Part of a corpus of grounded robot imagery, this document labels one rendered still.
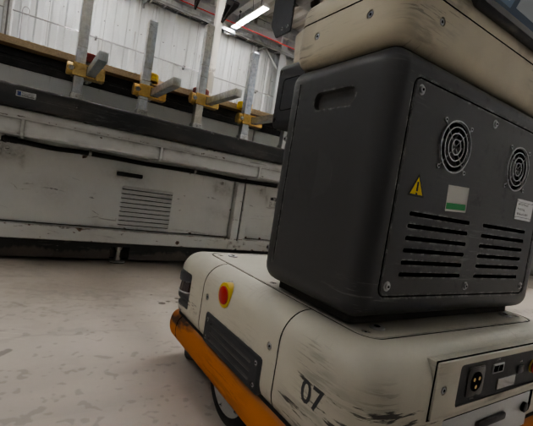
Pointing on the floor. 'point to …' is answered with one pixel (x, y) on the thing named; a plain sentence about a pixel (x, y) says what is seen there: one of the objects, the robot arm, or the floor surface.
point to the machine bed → (112, 184)
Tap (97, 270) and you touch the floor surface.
